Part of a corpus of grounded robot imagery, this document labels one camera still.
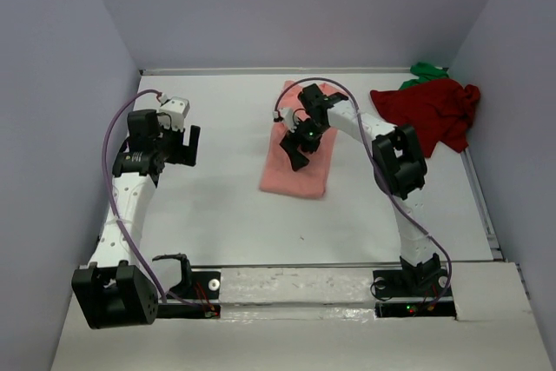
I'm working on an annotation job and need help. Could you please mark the pink t shirt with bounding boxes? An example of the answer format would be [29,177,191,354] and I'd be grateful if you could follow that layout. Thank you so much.
[259,81,337,199]

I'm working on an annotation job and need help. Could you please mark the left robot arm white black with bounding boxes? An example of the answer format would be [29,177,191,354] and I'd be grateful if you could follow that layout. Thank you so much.
[71,98,201,329]

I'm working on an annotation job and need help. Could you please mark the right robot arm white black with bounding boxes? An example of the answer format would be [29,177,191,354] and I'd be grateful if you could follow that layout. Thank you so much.
[273,77,453,304]

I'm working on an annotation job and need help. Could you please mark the green t shirt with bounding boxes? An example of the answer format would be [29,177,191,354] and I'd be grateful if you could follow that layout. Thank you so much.
[399,62,449,90]

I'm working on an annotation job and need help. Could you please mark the red t shirt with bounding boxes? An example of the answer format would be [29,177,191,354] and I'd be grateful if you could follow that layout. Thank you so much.
[370,78,480,158]

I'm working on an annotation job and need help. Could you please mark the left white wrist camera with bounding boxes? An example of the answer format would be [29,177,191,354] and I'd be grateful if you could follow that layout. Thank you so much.
[157,96,190,132]

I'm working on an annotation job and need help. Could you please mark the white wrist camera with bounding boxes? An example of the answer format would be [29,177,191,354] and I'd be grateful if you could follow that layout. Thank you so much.
[273,107,301,132]
[157,96,190,132]

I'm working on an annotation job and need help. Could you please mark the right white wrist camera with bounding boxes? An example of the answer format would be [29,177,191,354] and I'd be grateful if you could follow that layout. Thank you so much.
[273,107,301,132]

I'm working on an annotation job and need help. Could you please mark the aluminium rail back edge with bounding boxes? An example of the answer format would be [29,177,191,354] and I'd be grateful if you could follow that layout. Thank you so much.
[139,67,410,76]

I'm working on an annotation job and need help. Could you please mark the aluminium rail front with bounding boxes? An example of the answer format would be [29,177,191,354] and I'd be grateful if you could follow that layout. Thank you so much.
[192,261,400,269]

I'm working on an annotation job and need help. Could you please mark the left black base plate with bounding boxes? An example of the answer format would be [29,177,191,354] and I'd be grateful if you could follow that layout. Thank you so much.
[156,269,222,320]

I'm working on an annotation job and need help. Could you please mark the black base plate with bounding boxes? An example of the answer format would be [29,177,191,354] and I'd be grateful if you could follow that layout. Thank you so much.
[369,269,457,319]
[156,269,222,320]

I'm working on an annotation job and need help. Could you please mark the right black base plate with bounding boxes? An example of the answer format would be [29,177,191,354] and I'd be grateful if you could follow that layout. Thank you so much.
[369,269,457,319]

